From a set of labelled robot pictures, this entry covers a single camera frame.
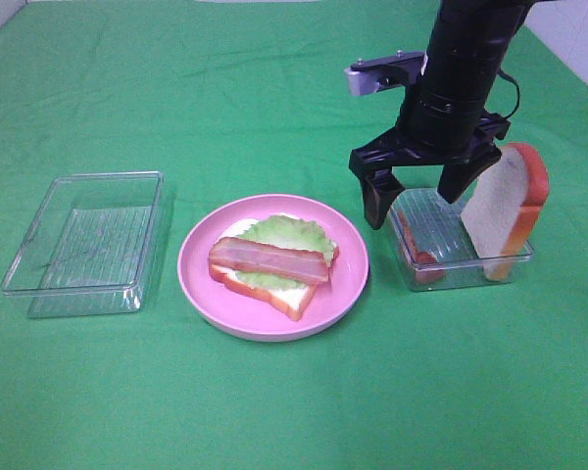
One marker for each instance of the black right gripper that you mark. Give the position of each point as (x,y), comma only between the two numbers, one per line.
(461,166)

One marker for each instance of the toy lettuce leaf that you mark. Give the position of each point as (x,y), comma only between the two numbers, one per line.
(284,231)

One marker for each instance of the thick toy bacon strip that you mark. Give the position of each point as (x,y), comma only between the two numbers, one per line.
(308,267)

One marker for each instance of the toy bread slice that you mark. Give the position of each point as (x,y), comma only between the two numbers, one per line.
(291,302)
(504,207)

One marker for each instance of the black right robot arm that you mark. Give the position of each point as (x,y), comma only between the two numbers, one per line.
(442,120)

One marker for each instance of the right clear plastic tray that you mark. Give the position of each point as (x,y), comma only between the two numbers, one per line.
(438,229)

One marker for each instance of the clear plastic tray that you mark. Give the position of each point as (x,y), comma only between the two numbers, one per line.
(438,229)
(89,248)

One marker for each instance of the thin toy bacon strip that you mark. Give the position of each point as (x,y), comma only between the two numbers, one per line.
(424,265)

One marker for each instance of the green tablecloth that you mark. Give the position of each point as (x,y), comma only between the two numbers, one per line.
(231,100)

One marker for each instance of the pink round plate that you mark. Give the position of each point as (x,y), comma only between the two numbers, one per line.
(251,319)

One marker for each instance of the left clear plastic tray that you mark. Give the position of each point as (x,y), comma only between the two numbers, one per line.
(89,248)

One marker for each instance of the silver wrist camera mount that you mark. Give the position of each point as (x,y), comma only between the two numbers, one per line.
(402,69)

